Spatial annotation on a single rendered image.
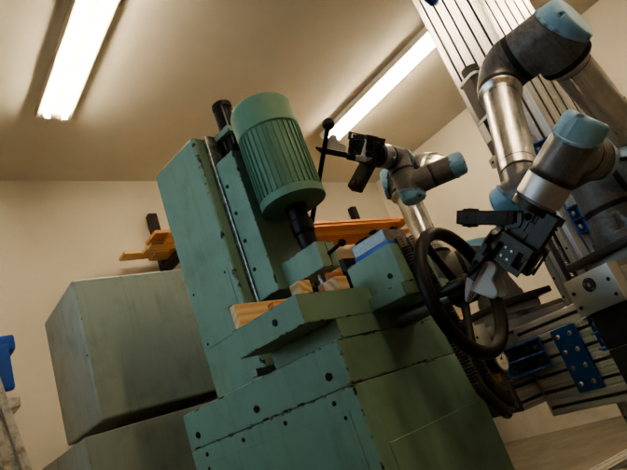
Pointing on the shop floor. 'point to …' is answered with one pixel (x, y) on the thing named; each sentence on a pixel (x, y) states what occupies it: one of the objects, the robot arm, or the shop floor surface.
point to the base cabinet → (374, 428)
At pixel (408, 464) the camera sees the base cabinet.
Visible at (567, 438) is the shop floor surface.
